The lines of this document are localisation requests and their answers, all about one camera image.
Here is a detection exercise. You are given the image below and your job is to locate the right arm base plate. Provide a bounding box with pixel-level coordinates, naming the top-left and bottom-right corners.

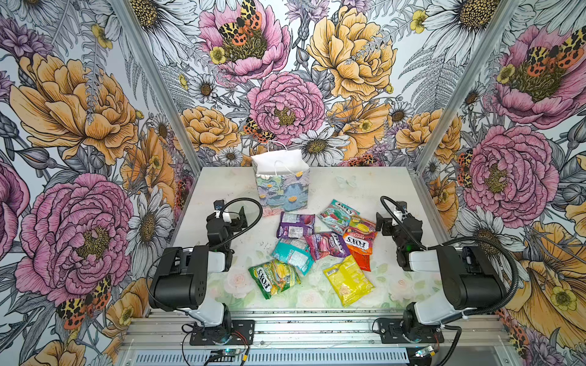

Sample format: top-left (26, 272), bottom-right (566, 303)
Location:
top-left (372, 318), bottom-right (444, 344)

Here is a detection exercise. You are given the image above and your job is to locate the magenta Fox's candy packet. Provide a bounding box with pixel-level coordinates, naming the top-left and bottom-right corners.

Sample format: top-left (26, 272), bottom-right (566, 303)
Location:
top-left (305, 232), bottom-right (350, 261)

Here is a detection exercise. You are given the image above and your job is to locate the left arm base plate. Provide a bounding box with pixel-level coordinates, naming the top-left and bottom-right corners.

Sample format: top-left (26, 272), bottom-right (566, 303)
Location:
top-left (189, 320), bottom-right (256, 346)

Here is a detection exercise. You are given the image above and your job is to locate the purple snack packet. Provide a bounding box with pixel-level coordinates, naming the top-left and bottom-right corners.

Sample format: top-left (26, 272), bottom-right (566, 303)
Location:
top-left (276, 212), bottom-right (316, 239)

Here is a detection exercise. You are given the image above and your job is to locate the green red snack packet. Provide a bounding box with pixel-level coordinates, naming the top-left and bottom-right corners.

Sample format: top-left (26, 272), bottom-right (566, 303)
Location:
top-left (319, 200), bottom-right (360, 235)

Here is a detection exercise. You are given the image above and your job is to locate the right black corrugated cable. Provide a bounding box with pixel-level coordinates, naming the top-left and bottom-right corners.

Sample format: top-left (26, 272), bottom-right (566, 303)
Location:
top-left (379, 195), bottom-right (520, 317)

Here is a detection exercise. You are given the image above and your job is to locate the aluminium corner post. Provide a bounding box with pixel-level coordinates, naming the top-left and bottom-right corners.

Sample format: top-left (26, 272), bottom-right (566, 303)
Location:
top-left (414, 0), bottom-right (520, 175)
top-left (112, 1), bottom-right (201, 179)

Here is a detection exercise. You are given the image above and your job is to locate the floral paper gift bag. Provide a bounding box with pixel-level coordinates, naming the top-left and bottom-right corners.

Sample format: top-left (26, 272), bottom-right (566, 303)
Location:
top-left (253, 140), bottom-right (310, 217)

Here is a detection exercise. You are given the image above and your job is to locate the yellow snack packet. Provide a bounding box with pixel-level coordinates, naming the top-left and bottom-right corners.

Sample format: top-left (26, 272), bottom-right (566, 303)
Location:
top-left (323, 256), bottom-right (375, 307)

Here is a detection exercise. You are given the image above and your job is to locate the left aluminium corner post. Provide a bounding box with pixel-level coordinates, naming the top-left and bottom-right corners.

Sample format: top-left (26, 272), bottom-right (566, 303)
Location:
top-left (112, 1), bottom-right (201, 179)

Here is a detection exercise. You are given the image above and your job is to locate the orange Fox's candy packet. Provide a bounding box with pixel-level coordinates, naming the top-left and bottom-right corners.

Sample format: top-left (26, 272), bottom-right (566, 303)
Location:
top-left (343, 216), bottom-right (378, 256)

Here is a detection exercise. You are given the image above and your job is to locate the right aluminium corner post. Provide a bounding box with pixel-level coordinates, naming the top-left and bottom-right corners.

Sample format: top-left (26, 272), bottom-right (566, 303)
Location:
top-left (414, 0), bottom-right (520, 175)

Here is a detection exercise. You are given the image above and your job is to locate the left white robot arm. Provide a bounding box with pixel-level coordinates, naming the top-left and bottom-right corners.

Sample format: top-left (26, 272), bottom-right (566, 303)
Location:
top-left (149, 208), bottom-right (248, 334)

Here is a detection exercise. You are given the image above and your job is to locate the green Fox's candy packet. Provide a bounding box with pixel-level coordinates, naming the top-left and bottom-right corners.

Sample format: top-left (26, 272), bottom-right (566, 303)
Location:
top-left (248, 259), bottom-right (302, 300)

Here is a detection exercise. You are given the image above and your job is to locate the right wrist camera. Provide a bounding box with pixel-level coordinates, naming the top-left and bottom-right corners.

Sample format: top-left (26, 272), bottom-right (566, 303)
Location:
top-left (394, 201), bottom-right (408, 215)

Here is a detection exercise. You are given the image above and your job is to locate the teal snack packet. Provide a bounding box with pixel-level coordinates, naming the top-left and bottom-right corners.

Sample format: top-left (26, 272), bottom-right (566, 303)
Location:
top-left (272, 238), bottom-right (314, 275)

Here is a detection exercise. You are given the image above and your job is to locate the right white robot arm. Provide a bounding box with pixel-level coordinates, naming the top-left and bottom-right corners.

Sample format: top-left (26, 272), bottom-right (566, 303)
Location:
top-left (375, 212), bottom-right (506, 343)

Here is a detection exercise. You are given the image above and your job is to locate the aluminium rail frame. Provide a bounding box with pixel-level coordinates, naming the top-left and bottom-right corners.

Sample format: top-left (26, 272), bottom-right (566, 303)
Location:
top-left (116, 309), bottom-right (523, 365)

